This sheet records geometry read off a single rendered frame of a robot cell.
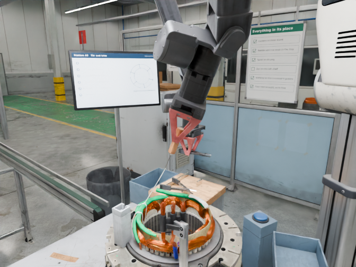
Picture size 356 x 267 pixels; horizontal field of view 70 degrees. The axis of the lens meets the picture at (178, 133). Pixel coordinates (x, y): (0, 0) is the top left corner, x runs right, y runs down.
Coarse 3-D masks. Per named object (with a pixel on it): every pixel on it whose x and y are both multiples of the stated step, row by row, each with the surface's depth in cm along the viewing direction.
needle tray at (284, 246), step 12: (276, 240) 67; (288, 240) 66; (300, 240) 65; (312, 240) 64; (276, 252) 65; (288, 252) 65; (300, 252) 65; (312, 252) 65; (276, 264) 55; (288, 264) 61; (300, 264) 61; (312, 264) 61; (324, 264) 56
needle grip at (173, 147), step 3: (177, 129) 54; (180, 129) 54; (183, 129) 55; (177, 132) 54; (180, 132) 54; (177, 135) 54; (171, 144) 55; (174, 144) 55; (177, 144) 55; (171, 147) 56; (174, 147) 55; (168, 150) 56; (171, 150) 56; (174, 150) 56; (171, 153) 56; (174, 153) 56
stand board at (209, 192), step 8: (176, 176) 99; (192, 176) 99; (176, 184) 93; (184, 184) 93; (192, 184) 93; (200, 184) 93; (208, 184) 93; (216, 184) 93; (152, 192) 87; (192, 192) 87; (200, 192) 87; (208, 192) 87; (216, 192) 87; (224, 192) 91; (208, 200) 82
